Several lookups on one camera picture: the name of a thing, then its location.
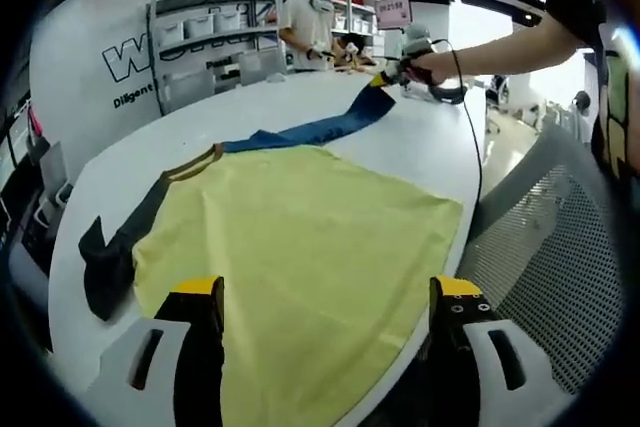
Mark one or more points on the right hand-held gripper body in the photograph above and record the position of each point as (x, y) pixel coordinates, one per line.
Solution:
(417, 42)

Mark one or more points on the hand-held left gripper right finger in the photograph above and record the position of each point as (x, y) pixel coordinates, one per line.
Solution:
(480, 342)

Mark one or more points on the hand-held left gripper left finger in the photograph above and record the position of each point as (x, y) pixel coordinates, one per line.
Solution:
(165, 342)

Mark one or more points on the yellow garment with dark sleeves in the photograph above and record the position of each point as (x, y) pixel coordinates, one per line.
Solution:
(300, 257)

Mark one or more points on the person's right hand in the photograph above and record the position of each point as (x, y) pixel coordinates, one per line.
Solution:
(427, 69)

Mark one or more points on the pink screen on stand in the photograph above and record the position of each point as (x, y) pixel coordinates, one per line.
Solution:
(393, 12)

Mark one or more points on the black stand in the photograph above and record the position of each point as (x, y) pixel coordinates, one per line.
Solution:
(445, 93)

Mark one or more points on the grey mesh chair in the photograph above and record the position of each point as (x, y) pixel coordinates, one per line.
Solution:
(540, 257)

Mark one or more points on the white storage bin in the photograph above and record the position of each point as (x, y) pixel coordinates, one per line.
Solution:
(171, 31)
(199, 26)
(227, 21)

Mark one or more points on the grey metal shelf rack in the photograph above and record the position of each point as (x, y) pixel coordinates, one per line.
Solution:
(215, 47)

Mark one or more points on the person's black printed shirt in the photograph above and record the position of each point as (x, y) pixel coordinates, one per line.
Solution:
(600, 72)

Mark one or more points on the grey and pink hanging bag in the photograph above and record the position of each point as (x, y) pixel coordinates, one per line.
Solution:
(37, 132)

